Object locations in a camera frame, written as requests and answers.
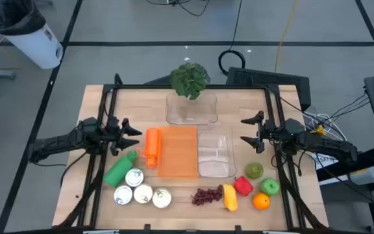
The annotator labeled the white trash can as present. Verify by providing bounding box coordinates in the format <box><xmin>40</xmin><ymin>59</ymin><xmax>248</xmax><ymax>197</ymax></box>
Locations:
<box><xmin>3</xmin><ymin>21</ymin><xmax>64</xmax><ymax>70</ymax></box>

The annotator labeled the clear rectangular storage bin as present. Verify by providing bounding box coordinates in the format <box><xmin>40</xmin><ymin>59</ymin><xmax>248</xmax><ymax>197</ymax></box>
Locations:
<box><xmin>197</xmin><ymin>126</ymin><xmax>237</xmax><ymax>178</ymax></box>

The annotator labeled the yellow connector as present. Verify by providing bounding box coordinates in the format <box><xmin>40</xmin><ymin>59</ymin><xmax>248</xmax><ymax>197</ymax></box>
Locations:
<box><xmin>310</xmin><ymin>125</ymin><xmax>327</xmax><ymax>137</ymax></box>

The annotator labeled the bright green apple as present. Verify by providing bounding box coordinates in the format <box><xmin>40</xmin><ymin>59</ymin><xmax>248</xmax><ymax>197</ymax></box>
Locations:
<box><xmin>260</xmin><ymin>177</ymin><xmax>281</xmax><ymax>197</ymax></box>

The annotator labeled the black coiled cable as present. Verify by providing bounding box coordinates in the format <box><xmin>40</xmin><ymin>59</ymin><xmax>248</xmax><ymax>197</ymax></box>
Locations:
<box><xmin>218</xmin><ymin>0</ymin><xmax>246</xmax><ymax>76</ymax></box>

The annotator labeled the white paper sign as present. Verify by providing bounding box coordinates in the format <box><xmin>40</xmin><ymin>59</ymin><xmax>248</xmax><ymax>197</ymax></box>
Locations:
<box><xmin>312</xmin><ymin>151</ymin><xmax>340</xmax><ymax>170</ymax></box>

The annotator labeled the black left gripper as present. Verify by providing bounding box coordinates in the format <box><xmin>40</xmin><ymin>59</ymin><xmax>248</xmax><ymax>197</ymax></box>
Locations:
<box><xmin>104</xmin><ymin>116</ymin><xmax>143</xmax><ymax>157</ymax></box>

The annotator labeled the black aluminium frame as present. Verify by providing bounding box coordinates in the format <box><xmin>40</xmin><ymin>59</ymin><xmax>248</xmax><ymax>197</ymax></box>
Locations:
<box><xmin>56</xmin><ymin>73</ymin><xmax>330</xmax><ymax>234</ymax></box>

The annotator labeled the red grapes bunch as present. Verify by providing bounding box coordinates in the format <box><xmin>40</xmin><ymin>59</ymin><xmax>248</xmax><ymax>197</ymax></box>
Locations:
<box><xmin>192</xmin><ymin>184</ymin><xmax>224</xmax><ymax>206</ymax></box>

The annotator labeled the orange fruit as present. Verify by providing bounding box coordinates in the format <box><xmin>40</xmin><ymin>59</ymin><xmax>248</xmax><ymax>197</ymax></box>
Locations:
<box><xmin>252</xmin><ymin>192</ymin><xmax>271</xmax><ymax>211</ymax></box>

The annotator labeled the dark green pear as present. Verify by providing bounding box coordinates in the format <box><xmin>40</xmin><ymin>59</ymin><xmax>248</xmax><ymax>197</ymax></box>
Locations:
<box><xmin>245</xmin><ymin>162</ymin><xmax>264</xmax><ymax>179</ymax></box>

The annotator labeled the silver metal bracket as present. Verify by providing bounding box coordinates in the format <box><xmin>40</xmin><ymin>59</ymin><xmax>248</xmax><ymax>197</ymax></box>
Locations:
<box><xmin>262</xmin><ymin>229</ymin><xmax>300</xmax><ymax>234</ymax></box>
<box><xmin>82</xmin><ymin>229</ymin><xmax>120</xmax><ymax>234</ymax></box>

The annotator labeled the white plastic box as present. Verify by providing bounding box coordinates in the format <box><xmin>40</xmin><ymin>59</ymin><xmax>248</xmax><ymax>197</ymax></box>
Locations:
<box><xmin>349</xmin><ymin>166</ymin><xmax>374</xmax><ymax>186</ymax></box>

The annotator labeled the green potted plant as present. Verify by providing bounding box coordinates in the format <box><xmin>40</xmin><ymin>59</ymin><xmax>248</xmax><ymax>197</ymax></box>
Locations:
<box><xmin>169</xmin><ymin>62</ymin><xmax>211</xmax><ymax>101</ymax></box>

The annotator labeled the yellow cable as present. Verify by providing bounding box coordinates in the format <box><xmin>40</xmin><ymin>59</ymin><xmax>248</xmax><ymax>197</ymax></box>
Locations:
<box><xmin>273</xmin><ymin>0</ymin><xmax>300</xmax><ymax>73</ymax></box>

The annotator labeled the black trash bag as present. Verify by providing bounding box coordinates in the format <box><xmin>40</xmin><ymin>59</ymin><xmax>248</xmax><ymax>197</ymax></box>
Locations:
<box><xmin>0</xmin><ymin>0</ymin><xmax>47</xmax><ymax>36</ymax></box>

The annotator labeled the black floor cable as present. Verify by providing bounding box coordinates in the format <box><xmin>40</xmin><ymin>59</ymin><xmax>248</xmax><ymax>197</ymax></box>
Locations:
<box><xmin>146</xmin><ymin>0</ymin><xmax>214</xmax><ymax>17</ymax></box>

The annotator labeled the orange translucent storage bin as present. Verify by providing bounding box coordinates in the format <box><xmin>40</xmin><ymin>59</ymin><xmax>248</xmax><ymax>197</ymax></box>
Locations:
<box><xmin>156</xmin><ymin>125</ymin><xmax>199</xmax><ymax>179</ymax></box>

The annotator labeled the green plastic bottle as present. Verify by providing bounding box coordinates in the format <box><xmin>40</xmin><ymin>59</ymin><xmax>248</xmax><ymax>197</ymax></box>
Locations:
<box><xmin>103</xmin><ymin>150</ymin><xmax>138</xmax><ymax>188</ymax></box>

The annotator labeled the clear bin with wavy rim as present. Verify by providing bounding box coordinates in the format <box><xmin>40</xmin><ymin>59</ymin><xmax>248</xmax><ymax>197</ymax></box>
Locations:
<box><xmin>165</xmin><ymin>92</ymin><xmax>219</xmax><ymax>125</ymax></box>

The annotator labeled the orange plastic bottle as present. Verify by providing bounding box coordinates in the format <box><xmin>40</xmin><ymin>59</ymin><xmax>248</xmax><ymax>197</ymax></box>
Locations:
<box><xmin>143</xmin><ymin>127</ymin><xmax>161</xmax><ymax>169</ymax></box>

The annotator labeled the red bell pepper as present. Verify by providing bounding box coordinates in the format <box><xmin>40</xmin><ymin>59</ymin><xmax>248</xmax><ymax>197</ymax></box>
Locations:
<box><xmin>233</xmin><ymin>175</ymin><xmax>254</xmax><ymax>197</ymax></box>

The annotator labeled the white cable bundle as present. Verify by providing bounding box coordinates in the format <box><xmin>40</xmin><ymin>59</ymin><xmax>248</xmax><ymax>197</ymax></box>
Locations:
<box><xmin>303</xmin><ymin>111</ymin><xmax>349</xmax><ymax>141</ymax></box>

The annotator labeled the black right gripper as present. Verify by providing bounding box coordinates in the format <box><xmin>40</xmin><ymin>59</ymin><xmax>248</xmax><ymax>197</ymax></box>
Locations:
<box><xmin>240</xmin><ymin>110</ymin><xmax>279</xmax><ymax>155</ymax></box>

